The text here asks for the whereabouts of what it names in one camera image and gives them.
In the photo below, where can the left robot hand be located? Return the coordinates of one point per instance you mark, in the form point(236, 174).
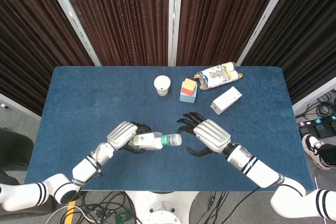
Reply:
point(122, 134)

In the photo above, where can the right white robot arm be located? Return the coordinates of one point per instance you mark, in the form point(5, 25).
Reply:
point(262, 174)

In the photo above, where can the dark grey trouser leg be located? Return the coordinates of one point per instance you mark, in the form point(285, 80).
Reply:
point(13, 150)

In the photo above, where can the orange yellow cube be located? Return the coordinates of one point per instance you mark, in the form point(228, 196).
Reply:
point(189, 86)

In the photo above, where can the brown curtain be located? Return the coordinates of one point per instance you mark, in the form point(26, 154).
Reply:
point(126, 19)
point(309, 24)
point(218, 19)
point(31, 37)

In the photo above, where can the transparent plastic bottle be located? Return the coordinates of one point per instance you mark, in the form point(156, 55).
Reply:
point(147, 141)

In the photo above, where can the white partition post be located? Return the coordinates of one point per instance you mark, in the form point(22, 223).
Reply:
point(262, 19)
point(71, 15)
point(175, 19)

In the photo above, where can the green circuit board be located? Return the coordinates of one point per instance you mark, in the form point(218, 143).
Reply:
point(123, 218)

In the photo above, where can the white partition base rail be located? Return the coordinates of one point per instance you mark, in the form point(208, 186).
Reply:
point(18, 107)
point(315, 94)

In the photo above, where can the blue table mat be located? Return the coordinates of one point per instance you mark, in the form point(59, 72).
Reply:
point(105, 98)

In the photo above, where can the yellow white snack bag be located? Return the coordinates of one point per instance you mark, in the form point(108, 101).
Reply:
point(218, 77)

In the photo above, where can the black white sneaker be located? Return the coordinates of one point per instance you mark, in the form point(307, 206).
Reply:
point(311, 148)

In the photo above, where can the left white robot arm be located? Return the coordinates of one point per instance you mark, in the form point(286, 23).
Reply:
point(84, 169)

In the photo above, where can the black trouser leg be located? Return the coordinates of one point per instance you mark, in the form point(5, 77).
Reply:
point(329, 153)

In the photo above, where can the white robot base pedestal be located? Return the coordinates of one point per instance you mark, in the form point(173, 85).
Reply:
point(162, 208)

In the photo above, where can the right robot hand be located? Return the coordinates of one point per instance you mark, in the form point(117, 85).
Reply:
point(212, 136)

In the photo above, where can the white bottle cap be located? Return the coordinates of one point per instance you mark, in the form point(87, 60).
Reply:
point(178, 139)

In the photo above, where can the white carton box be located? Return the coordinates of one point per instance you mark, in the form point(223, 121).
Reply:
point(225, 100)

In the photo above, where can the white paper cup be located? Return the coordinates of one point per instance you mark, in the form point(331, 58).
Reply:
point(162, 83)

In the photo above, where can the yellow floor tape strip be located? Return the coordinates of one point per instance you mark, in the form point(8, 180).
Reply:
point(68, 216)

